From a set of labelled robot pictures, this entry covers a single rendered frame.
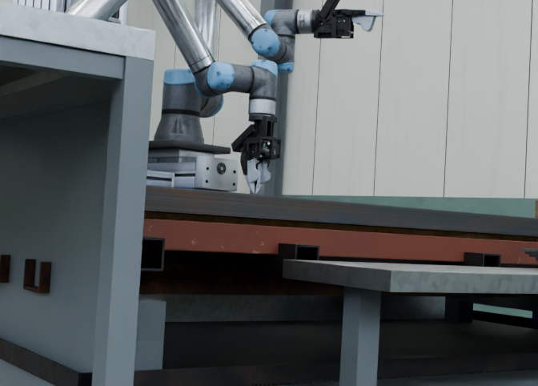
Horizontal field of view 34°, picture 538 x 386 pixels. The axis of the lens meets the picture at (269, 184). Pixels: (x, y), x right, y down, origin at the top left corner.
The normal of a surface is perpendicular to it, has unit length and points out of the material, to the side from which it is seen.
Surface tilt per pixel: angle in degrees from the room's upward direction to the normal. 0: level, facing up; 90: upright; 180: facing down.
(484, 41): 90
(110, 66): 90
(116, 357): 90
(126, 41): 90
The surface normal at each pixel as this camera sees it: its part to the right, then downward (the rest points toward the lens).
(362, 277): -0.83, -0.07
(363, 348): 0.56, -0.01
